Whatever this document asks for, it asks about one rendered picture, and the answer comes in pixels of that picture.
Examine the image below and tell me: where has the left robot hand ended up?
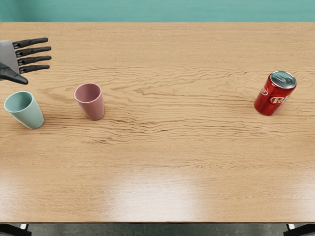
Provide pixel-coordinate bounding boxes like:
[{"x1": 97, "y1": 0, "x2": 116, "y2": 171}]
[{"x1": 0, "y1": 37, "x2": 52, "y2": 86}]

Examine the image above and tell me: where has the mint green cup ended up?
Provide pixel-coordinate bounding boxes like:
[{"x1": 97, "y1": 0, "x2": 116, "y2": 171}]
[{"x1": 3, "y1": 90, "x2": 45, "y2": 130}]

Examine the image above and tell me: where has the dusty pink cup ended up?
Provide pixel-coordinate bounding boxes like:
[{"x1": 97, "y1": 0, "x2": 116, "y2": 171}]
[{"x1": 74, "y1": 83, "x2": 105, "y2": 121}]

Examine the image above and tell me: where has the red soda can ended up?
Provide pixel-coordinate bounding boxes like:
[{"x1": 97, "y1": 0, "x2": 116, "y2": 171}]
[{"x1": 253, "y1": 70, "x2": 297, "y2": 117}]

